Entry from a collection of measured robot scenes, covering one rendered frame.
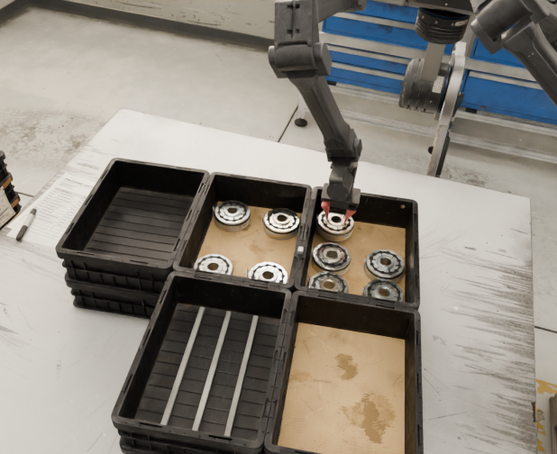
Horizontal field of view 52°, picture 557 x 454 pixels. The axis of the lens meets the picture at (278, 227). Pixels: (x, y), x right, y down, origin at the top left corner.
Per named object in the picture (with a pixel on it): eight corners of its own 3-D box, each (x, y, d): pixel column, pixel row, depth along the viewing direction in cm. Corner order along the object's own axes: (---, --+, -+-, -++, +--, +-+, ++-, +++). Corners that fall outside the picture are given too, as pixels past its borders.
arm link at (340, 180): (360, 135, 142) (327, 136, 145) (351, 161, 134) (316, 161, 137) (366, 175, 150) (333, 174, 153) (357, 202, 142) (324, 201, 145)
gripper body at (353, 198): (358, 209, 153) (362, 187, 147) (320, 203, 153) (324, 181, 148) (360, 194, 157) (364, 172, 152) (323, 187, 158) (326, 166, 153)
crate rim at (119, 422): (170, 276, 139) (170, 269, 138) (292, 295, 137) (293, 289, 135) (109, 428, 111) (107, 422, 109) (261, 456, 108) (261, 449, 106)
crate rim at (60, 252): (114, 162, 171) (112, 156, 169) (211, 177, 168) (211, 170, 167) (54, 258, 142) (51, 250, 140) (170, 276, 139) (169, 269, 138)
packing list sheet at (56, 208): (60, 172, 199) (59, 171, 199) (120, 186, 195) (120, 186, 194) (0, 233, 176) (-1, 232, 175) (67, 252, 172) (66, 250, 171)
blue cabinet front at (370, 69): (316, 77, 334) (327, -21, 296) (441, 101, 321) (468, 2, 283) (315, 79, 332) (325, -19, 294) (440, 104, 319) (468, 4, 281)
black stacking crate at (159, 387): (174, 302, 146) (170, 272, 138) (288, 321, 143) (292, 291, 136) (117, 449, 117) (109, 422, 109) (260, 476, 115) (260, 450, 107)
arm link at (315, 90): (324, 33, 107) (270, 38, 111) (320, 59, 105) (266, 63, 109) (366, 140, 145) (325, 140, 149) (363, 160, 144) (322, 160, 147)
